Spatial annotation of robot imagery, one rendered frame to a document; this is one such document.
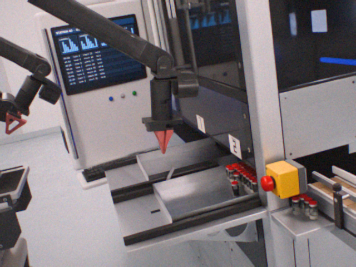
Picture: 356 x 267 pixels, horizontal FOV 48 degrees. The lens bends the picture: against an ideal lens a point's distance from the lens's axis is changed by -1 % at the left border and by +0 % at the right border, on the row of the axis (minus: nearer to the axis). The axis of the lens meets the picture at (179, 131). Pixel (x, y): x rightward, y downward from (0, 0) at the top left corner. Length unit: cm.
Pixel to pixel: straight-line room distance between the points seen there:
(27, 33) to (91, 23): 552
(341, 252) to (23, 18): 580
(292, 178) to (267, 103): 20
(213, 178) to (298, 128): 41
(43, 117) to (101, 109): 468
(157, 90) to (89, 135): 96
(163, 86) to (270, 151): 33
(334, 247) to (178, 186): 52
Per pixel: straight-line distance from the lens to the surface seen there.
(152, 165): 161
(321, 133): 115
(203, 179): 139
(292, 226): 108
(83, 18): 100
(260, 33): 102
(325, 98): 113
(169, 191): 135
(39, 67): 142
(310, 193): 114
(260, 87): 103
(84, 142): 197
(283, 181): 101
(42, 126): 664
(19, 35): 651
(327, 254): 132
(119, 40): 101
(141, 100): 200
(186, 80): 107
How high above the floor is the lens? 143
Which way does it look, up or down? 16 degrees down
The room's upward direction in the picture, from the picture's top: 10 degrees counter-clockwise
